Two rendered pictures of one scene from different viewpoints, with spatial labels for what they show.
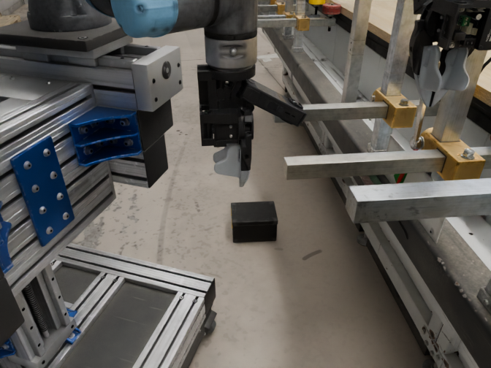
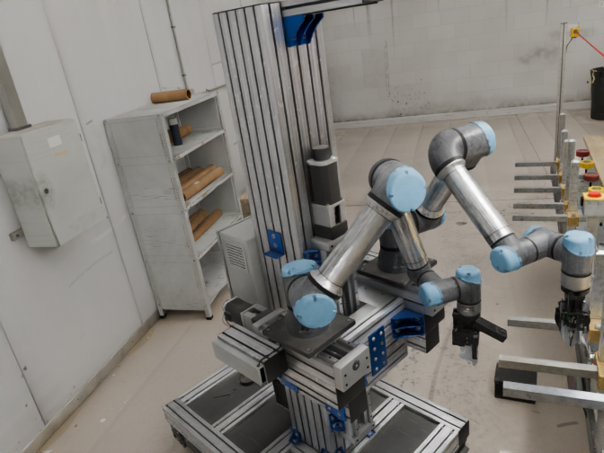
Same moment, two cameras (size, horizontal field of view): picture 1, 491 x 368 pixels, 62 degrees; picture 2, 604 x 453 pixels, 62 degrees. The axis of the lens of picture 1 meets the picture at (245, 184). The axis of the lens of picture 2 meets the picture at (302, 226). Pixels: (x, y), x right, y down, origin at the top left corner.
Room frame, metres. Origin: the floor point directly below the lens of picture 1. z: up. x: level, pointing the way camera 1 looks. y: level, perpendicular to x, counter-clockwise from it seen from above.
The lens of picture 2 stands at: (-0.83, -0.27, 1.97)
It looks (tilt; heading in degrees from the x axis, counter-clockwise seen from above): 22 degrees down; 31
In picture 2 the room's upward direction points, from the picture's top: 9 degrees counter-clockwise
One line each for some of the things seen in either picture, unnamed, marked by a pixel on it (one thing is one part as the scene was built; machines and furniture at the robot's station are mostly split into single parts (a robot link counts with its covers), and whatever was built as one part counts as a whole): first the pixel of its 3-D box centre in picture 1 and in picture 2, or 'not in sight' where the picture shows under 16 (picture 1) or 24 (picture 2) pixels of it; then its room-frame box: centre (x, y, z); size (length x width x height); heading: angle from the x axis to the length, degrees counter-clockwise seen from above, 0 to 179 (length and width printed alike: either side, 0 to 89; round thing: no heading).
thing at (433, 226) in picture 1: (410, 183); (591, 381); (0.70, -0.34, 0.75); 0.26 x 0.01 x 0.10; 6
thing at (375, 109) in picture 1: (366, 111); (573, 326); (0.88, -0.28, 0.84); 0.44 x 0.03 x 0.04; 96
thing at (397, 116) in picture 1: (391, 106); (595, 325); (0.90, -0.35, 0.84); 0.14 x 0.06 x 0.05; 6
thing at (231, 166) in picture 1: (231, 167); (467, 356); (0.58, 0.02, 0.86); 0.06 x 0.03 x 0.09; 96
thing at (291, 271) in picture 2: not in sight; (301, 281); (0.36, 0.49, 1.21); 0.13 x 0.12 x 0.14; 41
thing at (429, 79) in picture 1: (432, 79); (565, 335); (0.55, -0.26, 1.02); 0.06 x 0.03 x 0.09; 5
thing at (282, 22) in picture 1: (286, 23); (557, 217); (1.87, -0.18, 0.83); 0.44 x 0.03 x 0.04; 96
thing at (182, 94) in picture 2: not in sight; (171, 96); (2.06, 2.44, 1.59); 0.30 x 0.08 x 0.08; 102
